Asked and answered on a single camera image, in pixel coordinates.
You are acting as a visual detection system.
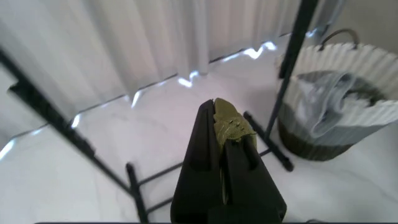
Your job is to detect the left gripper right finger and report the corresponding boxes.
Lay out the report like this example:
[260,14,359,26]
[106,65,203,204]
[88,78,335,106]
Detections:
[207,136,288,222]

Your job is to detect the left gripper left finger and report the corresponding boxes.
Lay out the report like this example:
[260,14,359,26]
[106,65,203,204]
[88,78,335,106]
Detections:
[170,99,225,222]

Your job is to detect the green printed shirt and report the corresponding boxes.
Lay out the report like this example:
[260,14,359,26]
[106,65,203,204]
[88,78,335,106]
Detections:
[213,98,258,153]

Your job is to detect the black clothes rack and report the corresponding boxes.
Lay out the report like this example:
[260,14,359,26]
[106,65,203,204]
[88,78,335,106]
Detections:
[0,0,320,223]

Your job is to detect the white laundry basket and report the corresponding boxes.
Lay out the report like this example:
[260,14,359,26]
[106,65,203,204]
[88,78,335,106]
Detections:
[275,28,398,162]

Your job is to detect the pale grey shorts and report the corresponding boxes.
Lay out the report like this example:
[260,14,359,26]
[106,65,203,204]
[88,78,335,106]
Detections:
[295,70,387,139]

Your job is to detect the white curtain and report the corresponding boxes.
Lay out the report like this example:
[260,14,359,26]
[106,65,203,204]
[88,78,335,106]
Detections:
[0,0,348,150]

